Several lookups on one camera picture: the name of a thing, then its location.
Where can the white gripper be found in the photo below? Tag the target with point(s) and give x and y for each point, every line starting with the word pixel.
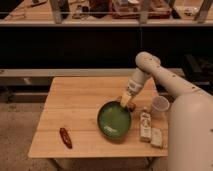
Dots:
pixel 134 86

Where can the green ceramic bowl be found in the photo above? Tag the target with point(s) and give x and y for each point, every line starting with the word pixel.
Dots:
pixel 113 120

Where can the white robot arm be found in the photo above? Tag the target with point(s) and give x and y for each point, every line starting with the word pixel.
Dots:
pixel 190 129

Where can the white bottle with label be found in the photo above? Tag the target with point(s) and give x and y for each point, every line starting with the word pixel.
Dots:
pixel 145 125

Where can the white rectangular sponge block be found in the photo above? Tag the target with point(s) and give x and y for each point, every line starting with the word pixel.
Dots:
pixel 157 138

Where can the wooden table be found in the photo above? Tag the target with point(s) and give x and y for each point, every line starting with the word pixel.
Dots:
pixel 73 104

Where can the red chili pepper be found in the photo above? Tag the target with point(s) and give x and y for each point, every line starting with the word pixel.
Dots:
pixel 65 138

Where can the background wooden shelf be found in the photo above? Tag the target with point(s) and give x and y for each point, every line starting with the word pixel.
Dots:
pixel 107 13

